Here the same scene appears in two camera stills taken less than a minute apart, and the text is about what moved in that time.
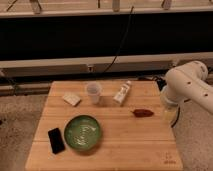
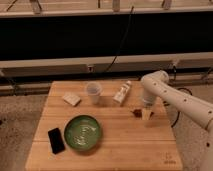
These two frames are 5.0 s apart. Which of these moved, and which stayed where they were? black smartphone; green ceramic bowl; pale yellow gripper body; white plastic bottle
Moved: pale yellow gripper body
Stayed: black smartphone; green ceramic bowl; white plastic bottle
